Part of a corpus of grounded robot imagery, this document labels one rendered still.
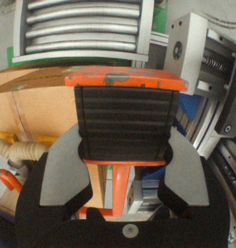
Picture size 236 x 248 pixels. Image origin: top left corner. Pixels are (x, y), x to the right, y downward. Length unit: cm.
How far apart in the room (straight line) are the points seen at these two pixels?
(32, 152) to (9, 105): 15
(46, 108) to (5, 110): 15
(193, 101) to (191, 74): 14
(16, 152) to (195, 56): 38
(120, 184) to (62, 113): 19
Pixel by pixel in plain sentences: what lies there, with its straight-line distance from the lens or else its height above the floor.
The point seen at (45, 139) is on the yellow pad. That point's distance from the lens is 34.
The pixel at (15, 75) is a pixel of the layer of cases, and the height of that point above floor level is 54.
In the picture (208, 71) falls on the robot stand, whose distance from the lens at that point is 29.
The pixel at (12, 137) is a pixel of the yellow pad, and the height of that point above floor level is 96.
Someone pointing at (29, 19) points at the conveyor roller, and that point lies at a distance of 83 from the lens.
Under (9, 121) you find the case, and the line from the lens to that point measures 41.
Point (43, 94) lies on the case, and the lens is 29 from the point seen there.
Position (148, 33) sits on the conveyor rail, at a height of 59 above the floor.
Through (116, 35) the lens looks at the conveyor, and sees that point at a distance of 70.
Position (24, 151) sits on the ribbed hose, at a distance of 29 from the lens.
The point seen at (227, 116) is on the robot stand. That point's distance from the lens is 24.
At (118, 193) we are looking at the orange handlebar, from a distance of 21.
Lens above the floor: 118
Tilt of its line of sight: 58 degrees down
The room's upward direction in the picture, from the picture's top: 177 degrees counter-clockwise
